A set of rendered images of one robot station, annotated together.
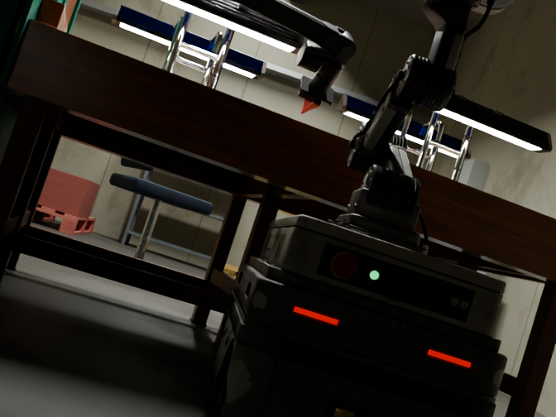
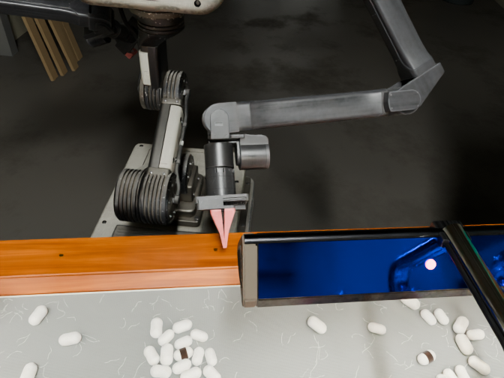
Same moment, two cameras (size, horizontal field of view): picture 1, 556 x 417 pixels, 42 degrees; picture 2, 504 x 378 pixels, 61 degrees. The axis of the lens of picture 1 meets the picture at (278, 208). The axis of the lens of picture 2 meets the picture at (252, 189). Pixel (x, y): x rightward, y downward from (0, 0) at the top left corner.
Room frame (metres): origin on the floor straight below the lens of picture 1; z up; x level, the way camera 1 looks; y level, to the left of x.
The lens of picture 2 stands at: (2.64, 0.12, 1.44)
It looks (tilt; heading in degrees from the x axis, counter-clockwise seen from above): 41 degrees down; 186
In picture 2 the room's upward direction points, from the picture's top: 5 degrees clockwise
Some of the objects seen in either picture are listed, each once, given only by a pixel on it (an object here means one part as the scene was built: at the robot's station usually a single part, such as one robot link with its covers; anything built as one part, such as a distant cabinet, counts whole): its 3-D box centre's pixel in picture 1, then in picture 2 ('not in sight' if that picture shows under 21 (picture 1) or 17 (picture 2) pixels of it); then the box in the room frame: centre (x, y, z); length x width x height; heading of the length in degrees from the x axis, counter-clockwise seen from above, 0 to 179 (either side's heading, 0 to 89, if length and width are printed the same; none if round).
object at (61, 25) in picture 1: (52, 24); not in sight; (2.10, 0.79, 0.83); 0.30 x 0.06 x 0.07; 15
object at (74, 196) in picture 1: (44, 194); not in sight; (7.02, 2.19, 0.25); 1.40 x 0.99 x 0.51; 4
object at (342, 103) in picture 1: (406, 127); not in sight; (3.05, -0.41, 1.08); 0.62 x 0.08 x 0.07; 105
